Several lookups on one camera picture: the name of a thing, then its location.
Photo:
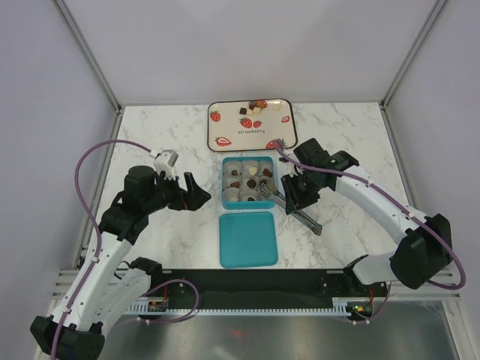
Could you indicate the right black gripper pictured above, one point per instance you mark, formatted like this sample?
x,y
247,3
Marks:
x,y
293,199

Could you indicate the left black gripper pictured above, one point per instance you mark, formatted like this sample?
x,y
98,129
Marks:
x,y
191,199

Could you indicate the metal tongs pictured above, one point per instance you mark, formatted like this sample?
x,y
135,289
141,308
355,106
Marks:
x,y
269,191

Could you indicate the brown square chocolate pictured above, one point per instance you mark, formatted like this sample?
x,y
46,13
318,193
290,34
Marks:
x,y
267,172

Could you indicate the dark round chocolate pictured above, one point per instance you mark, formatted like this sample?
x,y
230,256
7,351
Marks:
x,y
251,183

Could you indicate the teal tin lid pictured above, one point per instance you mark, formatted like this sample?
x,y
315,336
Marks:
x,y
247,240

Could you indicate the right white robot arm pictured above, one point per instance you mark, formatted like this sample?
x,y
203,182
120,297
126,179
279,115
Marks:
x,y
424,244

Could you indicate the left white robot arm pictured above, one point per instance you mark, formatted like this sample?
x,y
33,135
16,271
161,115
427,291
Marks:
x,y
78,326

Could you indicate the teal tin box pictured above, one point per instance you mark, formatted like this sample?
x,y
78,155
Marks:
x,y
241,178

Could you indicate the strawberry print tray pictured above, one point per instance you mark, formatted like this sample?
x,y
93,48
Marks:
x,y
250,125

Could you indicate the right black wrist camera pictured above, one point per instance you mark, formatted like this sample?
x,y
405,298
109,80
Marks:
x,y
311,153

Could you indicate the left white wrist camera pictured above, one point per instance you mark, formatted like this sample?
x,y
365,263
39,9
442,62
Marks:
x,y
164,163

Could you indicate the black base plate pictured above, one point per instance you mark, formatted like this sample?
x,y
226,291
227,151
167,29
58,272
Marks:
x,y
271,288

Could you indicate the white slotted cable duct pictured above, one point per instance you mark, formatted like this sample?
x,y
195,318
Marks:
x,y
144,307

